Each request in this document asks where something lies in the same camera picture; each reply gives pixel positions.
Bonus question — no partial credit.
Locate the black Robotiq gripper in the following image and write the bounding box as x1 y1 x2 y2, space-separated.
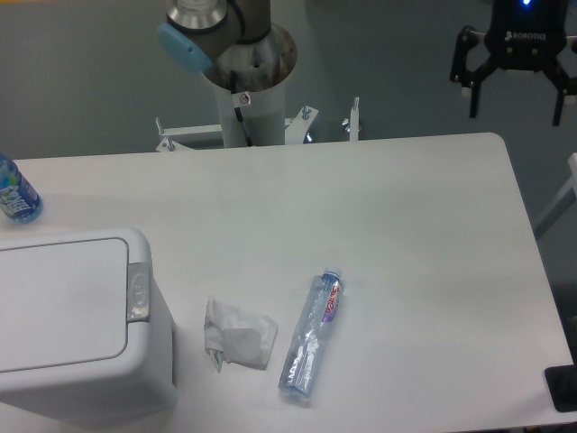
449 0 576 126

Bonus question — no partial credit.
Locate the silver robot arm blue cap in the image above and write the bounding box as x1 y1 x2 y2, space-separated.
157 1 576 125

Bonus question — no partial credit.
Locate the grey trash can push button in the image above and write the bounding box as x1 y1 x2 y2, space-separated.
126 263 151 323

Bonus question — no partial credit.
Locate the white trash can lid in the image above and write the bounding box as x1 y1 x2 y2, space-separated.
1 239 128 373

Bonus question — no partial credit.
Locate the white trash can body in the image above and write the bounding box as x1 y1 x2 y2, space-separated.
1 228 179 426

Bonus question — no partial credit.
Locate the white stand at right edge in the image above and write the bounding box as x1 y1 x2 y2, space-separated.
533 152 576 239

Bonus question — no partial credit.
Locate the clear empty plastic bottle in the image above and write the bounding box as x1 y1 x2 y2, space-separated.
279 267 344 400

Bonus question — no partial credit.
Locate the black device at table edge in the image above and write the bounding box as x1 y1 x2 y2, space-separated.
545 364 576 413

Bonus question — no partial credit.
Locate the crumpled white paper wrapper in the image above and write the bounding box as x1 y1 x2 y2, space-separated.
204 296 278 373

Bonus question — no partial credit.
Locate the blue labelled water bottle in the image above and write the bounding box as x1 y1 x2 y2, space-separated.
1 154 43 223

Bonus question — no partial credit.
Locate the white metal base frame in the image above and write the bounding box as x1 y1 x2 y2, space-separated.
154 96 363 153

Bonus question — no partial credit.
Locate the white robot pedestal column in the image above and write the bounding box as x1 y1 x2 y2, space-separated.
199 23 298 148

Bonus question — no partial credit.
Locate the black cable on pedestal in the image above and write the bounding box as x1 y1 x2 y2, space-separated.
228 69 253 148

